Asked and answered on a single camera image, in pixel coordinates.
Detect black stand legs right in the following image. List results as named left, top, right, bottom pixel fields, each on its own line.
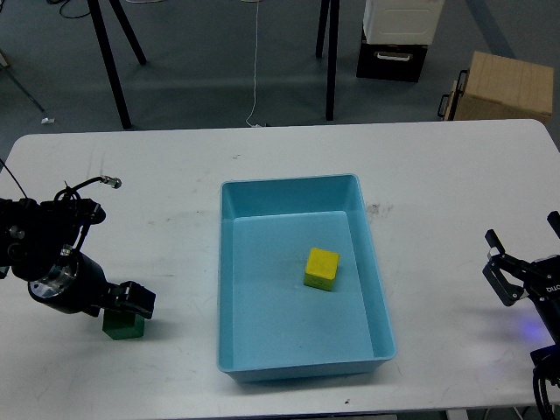
left=315, top=0, right=340, bottom=122

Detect yellow wooden block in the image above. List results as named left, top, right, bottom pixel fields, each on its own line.
left=304, top=248, right=340, bottom=291

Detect white storage box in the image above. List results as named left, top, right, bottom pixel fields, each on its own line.
left=362, top=0, right=445, bottom=46

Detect green wooden block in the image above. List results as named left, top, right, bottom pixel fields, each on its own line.
left=102, top=309, right=144, bottom=340

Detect black storage box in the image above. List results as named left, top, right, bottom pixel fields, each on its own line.
left=356, top=36, right=428, bottom=83

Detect wooden cabinet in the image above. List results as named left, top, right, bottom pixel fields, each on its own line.
left=437, top=52, right=554, bottom=124

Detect white hanging cord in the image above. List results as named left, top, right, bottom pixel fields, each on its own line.
left=244, top=0, right=268, bottom=129

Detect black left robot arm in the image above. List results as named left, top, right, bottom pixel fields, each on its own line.
left=1, top=176, right=156, bottom=319

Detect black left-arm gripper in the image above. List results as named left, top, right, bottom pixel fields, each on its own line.
left=28, top=252, right=156, bottom=319

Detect blue plastic bin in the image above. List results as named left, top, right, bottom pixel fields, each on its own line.
left=217, top=174, right=396, bottom=382

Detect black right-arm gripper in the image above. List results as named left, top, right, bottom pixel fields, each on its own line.
left=482, top=211, right=560, bottom=344

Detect black stand legs left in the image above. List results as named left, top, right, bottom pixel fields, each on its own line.
left=86, top=0, right=148, bottom=130

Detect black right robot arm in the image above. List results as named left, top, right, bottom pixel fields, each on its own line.
left=482, top=229, right=559, bottom=419

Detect black stand legs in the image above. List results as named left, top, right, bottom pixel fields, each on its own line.
left=86, top=0, right=148, bottom=130
left=315, top=0, right=340, bottom=122

